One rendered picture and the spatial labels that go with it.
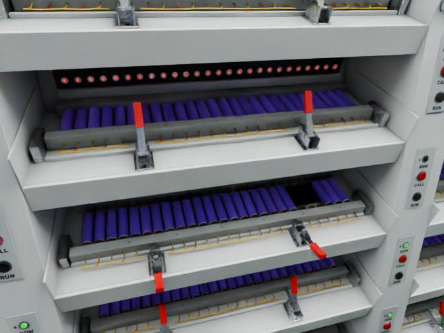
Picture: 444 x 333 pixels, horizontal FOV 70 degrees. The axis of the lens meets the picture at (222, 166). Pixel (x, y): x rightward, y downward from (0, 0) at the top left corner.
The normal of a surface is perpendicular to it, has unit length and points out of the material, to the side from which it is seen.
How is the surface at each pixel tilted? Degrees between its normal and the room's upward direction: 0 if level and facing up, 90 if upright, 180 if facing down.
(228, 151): 19
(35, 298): 90
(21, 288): 90
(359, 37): 109
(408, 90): 90
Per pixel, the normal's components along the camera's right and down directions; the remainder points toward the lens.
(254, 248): 0.07, -0.76
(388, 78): -0.97, 0.11
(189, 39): 0.25, 0.64
